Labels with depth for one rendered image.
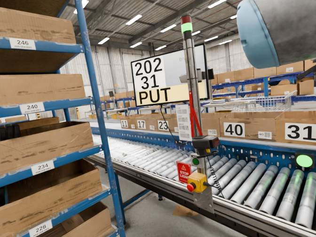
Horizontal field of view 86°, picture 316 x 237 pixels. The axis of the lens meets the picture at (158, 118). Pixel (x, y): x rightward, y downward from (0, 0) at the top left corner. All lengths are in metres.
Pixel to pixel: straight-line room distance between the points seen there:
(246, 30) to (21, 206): 0.80
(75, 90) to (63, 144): 0.21
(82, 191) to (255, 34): 0.75
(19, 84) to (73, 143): 0.27
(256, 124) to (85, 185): 1.15
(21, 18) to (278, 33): 0.72
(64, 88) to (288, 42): 0.67
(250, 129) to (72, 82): 1.19
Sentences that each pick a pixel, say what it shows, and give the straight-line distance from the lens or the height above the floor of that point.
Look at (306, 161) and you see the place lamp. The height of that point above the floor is 0.82.
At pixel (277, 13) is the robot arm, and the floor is 1.42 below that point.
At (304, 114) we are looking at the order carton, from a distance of 1.63.
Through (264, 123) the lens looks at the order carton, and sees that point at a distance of 1.39.
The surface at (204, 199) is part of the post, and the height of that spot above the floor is 0.73.
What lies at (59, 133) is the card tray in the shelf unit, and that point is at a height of 1.22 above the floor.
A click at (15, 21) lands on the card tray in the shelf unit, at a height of 1.60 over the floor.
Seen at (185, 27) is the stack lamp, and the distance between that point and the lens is 0.91.
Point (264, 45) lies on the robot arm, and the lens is 0.38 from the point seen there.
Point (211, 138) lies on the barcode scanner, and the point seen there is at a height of 1.09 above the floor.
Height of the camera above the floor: 1.32
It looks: 8 degrees down
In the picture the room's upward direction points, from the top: 8 degrees counter-clockwise
